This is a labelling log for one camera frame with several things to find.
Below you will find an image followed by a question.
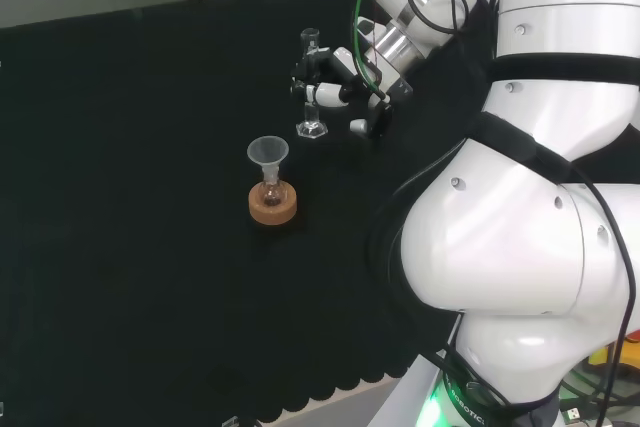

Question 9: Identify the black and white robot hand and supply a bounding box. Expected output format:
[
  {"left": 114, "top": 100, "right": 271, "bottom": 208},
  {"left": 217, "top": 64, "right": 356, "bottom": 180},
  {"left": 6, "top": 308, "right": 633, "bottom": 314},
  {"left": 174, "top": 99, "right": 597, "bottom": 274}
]
[{"left": 289, "top": 45, "right": 415, "bottom": 141}]

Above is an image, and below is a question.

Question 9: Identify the clear graduated cylinder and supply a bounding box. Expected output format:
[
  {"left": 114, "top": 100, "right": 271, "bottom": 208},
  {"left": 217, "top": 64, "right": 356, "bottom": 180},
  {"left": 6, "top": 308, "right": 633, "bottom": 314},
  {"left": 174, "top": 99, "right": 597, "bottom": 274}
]
[{"left": 295, "top": 28, "right": 329, "bottom": 141}]

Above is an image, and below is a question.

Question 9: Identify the clear plastic funnel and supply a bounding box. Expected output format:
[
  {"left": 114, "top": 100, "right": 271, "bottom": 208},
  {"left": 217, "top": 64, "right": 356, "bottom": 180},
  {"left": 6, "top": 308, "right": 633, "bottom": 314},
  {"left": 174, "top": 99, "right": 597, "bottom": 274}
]
[{"left": 246, "top": 135, "right": 290, "bottom": 184}]

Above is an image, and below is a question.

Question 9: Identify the small round-bottom glass flask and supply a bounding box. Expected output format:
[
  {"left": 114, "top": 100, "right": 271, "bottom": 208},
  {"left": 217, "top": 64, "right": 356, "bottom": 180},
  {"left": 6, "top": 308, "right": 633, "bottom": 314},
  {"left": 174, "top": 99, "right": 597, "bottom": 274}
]
[{"left": 260, "top": 174, "right": 283, "bottom": 207}]

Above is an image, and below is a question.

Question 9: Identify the black bench cloth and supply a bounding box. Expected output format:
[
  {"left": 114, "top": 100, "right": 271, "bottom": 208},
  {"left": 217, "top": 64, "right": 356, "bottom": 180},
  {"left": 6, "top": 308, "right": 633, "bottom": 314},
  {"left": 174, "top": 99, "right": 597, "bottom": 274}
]
[{"left": 0, "top": 0, "right": 640, "bottom": 427}]

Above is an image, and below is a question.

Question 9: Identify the yellow stop button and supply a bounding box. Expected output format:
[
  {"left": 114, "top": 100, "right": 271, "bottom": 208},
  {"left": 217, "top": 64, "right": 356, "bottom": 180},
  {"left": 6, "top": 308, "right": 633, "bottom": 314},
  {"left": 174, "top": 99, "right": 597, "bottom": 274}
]
[{"left": 587, "top": 330, "right": 640, "bottom": 379}]

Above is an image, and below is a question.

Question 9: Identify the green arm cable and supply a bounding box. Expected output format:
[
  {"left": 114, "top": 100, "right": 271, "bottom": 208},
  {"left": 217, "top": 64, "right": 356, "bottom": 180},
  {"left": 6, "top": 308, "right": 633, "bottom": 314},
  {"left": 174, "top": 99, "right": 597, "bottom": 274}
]
[{"left": 351, "top": 0, "right": 394, "bottom": 101}]

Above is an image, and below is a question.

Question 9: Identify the cork ring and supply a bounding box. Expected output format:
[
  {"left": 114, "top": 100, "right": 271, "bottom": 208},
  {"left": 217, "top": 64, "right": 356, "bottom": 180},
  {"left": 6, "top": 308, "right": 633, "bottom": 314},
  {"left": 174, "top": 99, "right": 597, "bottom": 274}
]
[{"left": 248, "top": 181, "right": 299, "bottom": 227}]

